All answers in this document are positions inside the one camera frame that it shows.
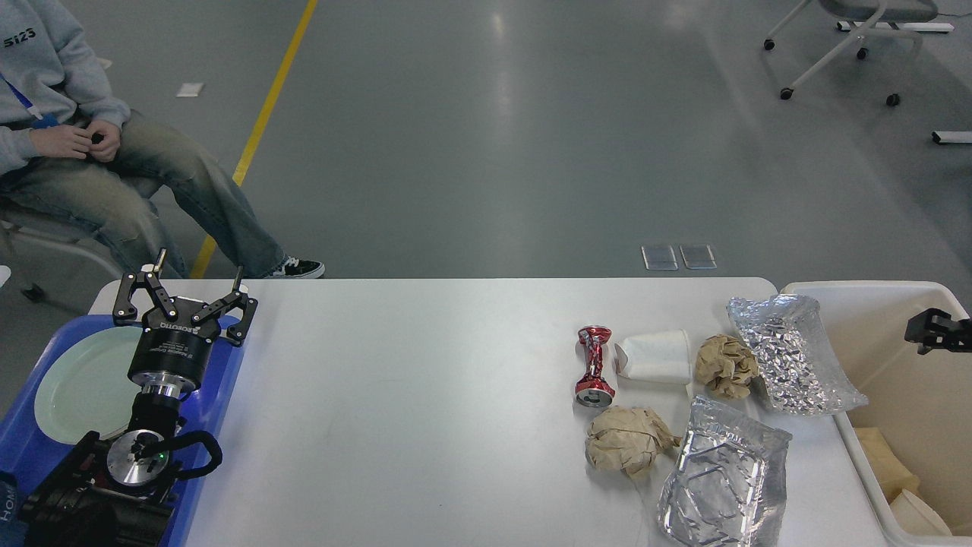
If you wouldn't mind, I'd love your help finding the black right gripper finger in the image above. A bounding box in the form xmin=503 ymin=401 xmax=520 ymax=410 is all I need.
xmin=904 ymin=308 xmax=971 ymax=356

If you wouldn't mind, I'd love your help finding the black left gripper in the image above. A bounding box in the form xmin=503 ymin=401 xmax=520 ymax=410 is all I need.
xmin=112 ymin=248 xmax=259 ymax=393

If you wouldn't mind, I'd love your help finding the mint green plate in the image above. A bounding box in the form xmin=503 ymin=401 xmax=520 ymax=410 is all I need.
xmin=34 ymin=326 xmax=143 ymax=444

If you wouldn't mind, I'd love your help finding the white bowl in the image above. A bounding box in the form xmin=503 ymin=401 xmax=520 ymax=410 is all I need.
xmin=889 ymin=489 xmax=952 ymax=537

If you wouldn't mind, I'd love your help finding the white paper cup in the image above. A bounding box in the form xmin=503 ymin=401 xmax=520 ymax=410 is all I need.
xmin=614 ymin=329 xmax=692 ymax=385

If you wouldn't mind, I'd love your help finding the brown paper bag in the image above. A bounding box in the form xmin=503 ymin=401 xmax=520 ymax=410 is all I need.
xmin=854 ymin=427 xmax=920 ymax=504

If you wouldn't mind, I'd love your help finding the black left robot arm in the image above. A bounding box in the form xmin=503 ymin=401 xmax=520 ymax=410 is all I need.
xmin=18 ymin=251 xmax=258 ymax=546

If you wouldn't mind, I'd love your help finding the beige plastic bin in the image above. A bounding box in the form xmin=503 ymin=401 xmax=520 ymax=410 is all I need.
xmin=784 ymin=280 xmax=971 ymax=546

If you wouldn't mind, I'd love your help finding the white chair of person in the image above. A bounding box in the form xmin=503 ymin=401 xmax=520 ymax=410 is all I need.
xmin=1 ymin=198 xmax=122 ymax=278

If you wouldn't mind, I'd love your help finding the silver foil bag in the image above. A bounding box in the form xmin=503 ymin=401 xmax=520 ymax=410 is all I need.
xmin=727 ymin=293 xmax=870 ymax=416

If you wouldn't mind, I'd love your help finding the white floor bar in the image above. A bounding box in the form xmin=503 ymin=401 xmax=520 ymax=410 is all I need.
xmin=931 ymin=131 xmax=972 ymax=145

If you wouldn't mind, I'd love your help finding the blue plastic tray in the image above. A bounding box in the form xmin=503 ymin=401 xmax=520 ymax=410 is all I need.
xmin=2 ymin=315 xmax=243 ymax=546

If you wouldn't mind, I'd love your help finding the seated person grey hoodie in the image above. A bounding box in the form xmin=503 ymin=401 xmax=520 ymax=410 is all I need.
xmin=1 ymin=1 xmax=325 ymax=278

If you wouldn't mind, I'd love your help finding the small crumpled brown paper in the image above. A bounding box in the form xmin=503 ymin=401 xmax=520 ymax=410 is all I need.
xmin=694 ymin=334 xmax=759 ymax=400

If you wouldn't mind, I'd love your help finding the right floor outlet plate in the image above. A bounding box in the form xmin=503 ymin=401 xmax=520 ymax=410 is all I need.
xmin=678 ymin=245 xmax=718 ymax=270

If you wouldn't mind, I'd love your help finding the floor outlet plate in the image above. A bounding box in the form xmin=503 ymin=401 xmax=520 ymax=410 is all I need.
xmin=678 ymin=245 xmax=718 ymax=270
xmin=641 ymin=245 xmax=680 ymax=271

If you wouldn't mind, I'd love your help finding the left floor outlet plate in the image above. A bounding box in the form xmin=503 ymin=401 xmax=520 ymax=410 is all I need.
xmin=641 ymin=245 xmax=680 ymax=271

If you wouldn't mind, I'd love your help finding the white desk foot bar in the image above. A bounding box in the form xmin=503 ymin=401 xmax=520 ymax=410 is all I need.
xmin=836 ymin=21 xmax=955 ymax=33

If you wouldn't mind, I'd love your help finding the crumpled brown paper ball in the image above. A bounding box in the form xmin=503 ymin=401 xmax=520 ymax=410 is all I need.
xmin=585 ymin=407 xmax=683 ymax=479

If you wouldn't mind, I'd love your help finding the crushed red soda can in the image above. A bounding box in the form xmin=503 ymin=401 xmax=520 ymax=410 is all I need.
xmin=574 ymin=325 xmax=617 ymax=408

